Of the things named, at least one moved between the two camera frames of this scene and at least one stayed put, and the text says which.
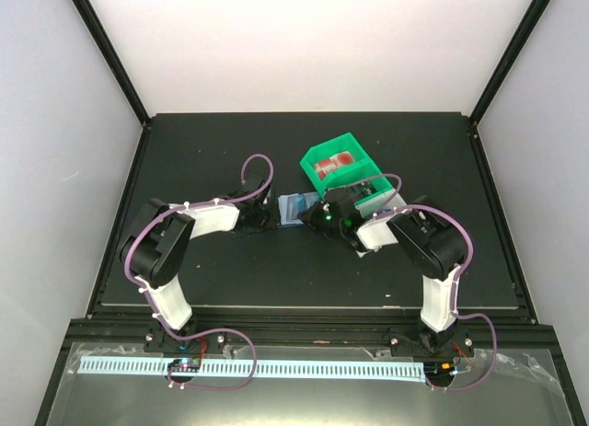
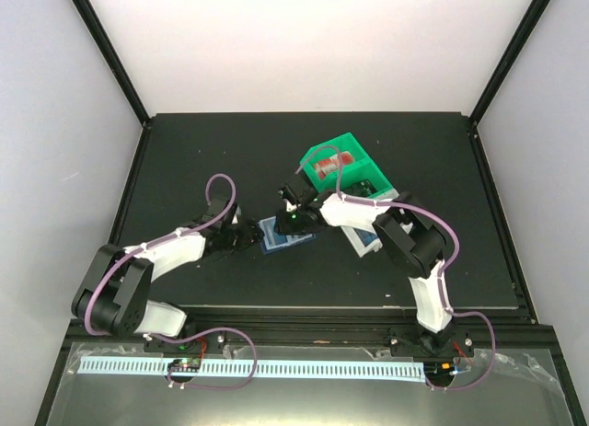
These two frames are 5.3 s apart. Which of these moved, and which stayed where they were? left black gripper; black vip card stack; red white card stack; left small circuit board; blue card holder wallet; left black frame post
Moved: left black gripper; blue card holder wallet
Stayed: left black frame post; left small circuit board; black vip card stack; red white card stack
